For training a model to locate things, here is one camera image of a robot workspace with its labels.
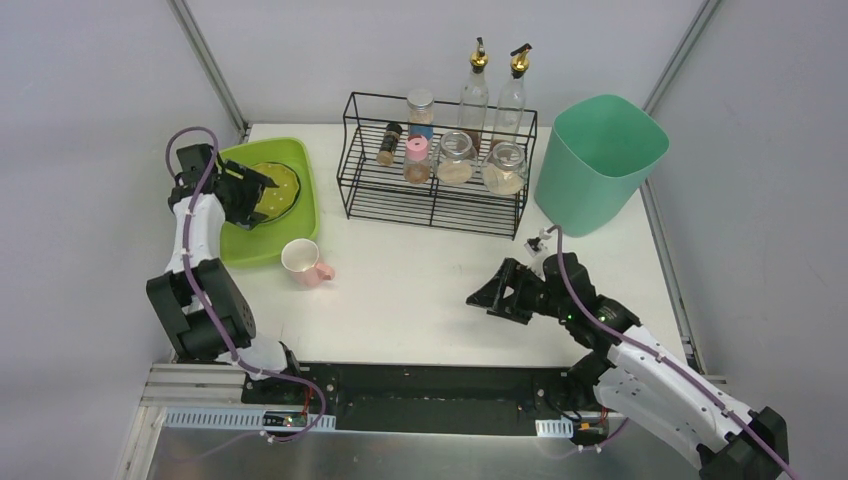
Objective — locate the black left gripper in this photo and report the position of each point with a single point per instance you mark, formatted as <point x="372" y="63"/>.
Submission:
<point x="248" y="193"/>

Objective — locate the green plastic waste bin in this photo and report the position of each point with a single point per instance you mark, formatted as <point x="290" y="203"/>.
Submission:
<point x="600" y="150"/>

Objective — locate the oil bottle with black spout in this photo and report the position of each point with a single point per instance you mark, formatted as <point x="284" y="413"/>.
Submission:
<point x="512" y="98"/>

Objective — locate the glass jar with metal ring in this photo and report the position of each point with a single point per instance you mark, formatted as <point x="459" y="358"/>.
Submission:
<point x="504" y="171"/>

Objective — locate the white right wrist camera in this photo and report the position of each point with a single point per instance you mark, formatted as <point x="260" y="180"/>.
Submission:
<point x="537" y="247"/>

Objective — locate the lime green plastic basin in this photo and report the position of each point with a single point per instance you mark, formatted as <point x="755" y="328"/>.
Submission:
<point x="263" y="244"/>

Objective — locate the green polka dot plate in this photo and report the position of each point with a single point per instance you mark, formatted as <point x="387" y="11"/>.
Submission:
<point x="279" y="200"/>

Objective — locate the pink cup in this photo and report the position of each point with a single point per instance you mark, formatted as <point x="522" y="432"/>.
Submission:
<point x="302" y="260"/>

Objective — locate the glass jar with beige powder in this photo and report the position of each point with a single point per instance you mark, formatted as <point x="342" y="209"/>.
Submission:
<point x="455" y="158"/>

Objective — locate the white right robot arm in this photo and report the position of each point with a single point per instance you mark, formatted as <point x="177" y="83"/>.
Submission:
<point x="627" y="370"/>

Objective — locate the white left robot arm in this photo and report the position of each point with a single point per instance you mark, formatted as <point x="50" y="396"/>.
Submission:
<point x="204" y="314"/>

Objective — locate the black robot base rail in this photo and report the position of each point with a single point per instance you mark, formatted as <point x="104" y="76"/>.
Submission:
<point x="498" y="401"/>

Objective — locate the black wire rack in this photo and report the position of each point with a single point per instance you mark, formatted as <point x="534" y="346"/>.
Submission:
<point x="373" y="192"/>

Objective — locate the silver lid pellet jar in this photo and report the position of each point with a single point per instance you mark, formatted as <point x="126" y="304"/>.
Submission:
<point x="420" y="104"/>

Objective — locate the black lid spice jar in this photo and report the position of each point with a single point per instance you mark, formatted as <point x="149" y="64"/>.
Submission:
<point x="389" y="143"/>

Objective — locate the pink lid spice jar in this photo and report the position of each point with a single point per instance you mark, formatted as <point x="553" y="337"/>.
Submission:
<point x="417" y="167"/>

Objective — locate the oil bottle with gold cap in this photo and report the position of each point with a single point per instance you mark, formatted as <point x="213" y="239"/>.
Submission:
<point x="474" y="96"/>

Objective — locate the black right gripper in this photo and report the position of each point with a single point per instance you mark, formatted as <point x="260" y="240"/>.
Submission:
<point x="519" y="294"/>

